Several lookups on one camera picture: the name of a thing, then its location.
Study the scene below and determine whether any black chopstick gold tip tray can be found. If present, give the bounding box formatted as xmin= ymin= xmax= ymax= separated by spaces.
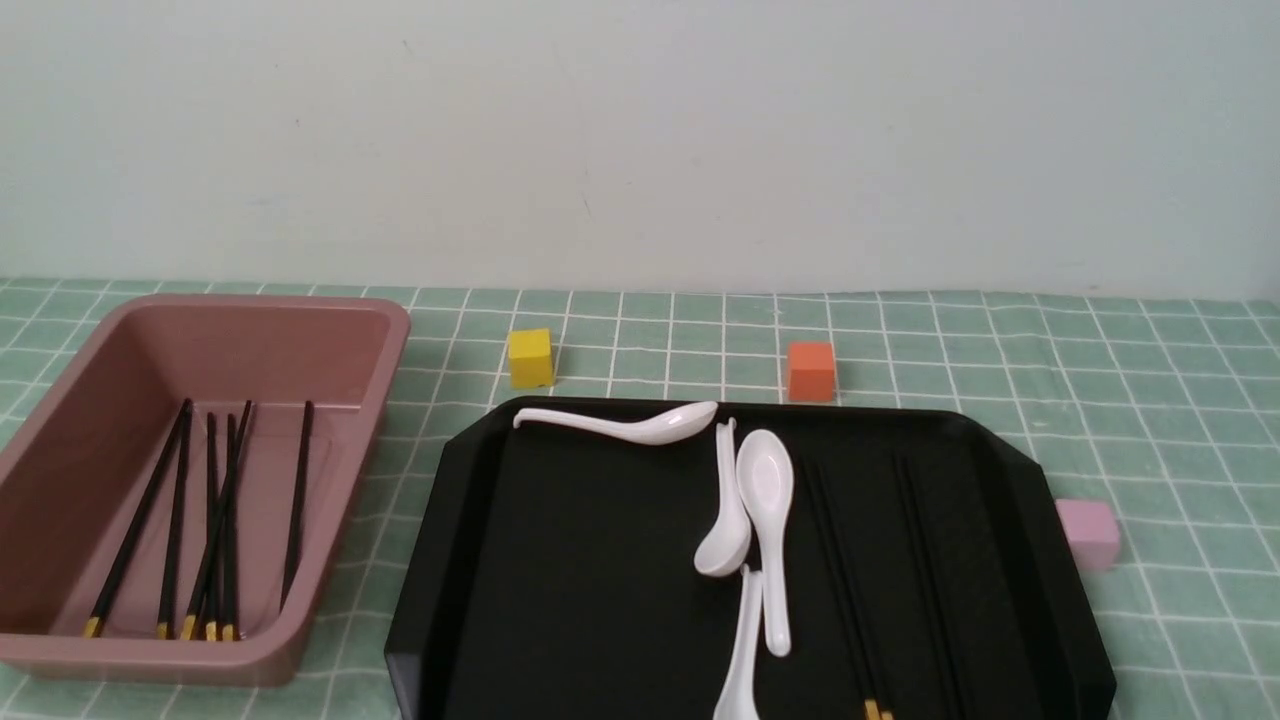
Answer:
xmin=801 ymin=457 xmax=867 ymax=712

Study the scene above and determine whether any white spoon on tray rim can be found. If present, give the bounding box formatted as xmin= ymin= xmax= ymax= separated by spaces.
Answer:
xmin=512 ymin=401 xmax=719 ymax=446

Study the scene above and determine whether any yellow cube block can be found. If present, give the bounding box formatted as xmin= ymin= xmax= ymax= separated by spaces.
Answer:
xmin=507 ymin=328 xmax=556 ymax=389

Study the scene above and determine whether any white spoon bowl up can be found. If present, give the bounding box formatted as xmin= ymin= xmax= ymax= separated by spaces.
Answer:
xmin=736 ymin=429 xmax=795 ymax=657

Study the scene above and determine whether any orange cube block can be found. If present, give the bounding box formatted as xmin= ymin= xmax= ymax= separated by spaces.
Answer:
xmin=786 ymin=342 xmax=837 ymax=404

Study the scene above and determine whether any white spoon bowl down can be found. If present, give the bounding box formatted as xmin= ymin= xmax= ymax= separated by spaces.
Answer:
xmin=694 ymin=418 xmax=753 ymax=577

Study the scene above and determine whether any black plastic tray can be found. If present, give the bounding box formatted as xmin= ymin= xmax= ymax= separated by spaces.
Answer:
xmin=385 ymin=396 xmax=1117 ymax=719

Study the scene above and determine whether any white spoon at bottom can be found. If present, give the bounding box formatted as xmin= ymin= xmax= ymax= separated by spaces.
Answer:
xmin=712 ymin=565 xmax=763 ymax=720

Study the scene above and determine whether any black chopstick rightmost in bin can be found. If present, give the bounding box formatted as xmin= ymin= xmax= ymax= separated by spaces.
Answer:
xmin=280 ymin=400 xmax=315 ymax=610

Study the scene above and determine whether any black chopstick in bin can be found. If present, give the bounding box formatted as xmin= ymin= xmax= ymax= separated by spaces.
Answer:
xmin=280 ymin=400 xmax=315 ymax=610
xmin=202 ymin=413 xmax=219 ymax=642
xmin=156 ymin=409 xmax=191 ymax=641
xmin=221 ymin=414 xmax=244 ymax=642
xmin=81 ymin=398 xmax=193 ymax=639

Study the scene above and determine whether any black chopstick right on tray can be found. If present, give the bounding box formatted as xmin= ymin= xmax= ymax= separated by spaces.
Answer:
xmin=891 ymin=452 xmax=965 ymax=719

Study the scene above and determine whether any black chopstick crossing in bin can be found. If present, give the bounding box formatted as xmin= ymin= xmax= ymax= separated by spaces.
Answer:
xmin=179 ymin=400 xmax=253 ymax=642

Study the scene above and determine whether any pink cube block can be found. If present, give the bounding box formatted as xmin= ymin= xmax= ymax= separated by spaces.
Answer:
xmin=1055 ymin=498 xmax=1121 ymax=571

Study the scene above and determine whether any pink plastic bin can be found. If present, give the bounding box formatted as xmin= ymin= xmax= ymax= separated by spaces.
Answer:
xmin=1 ymin=295 xmax=410 ymax=685

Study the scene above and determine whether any green checkered tablecloth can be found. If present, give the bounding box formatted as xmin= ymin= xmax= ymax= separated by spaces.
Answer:
xmin=1 ymin=275 xmax=1279 ymax=719

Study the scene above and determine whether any black chopstick leftmost in bin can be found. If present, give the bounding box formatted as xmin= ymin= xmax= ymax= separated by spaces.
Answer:
xmin=81 ymin=398 xmax=193 ymax=639

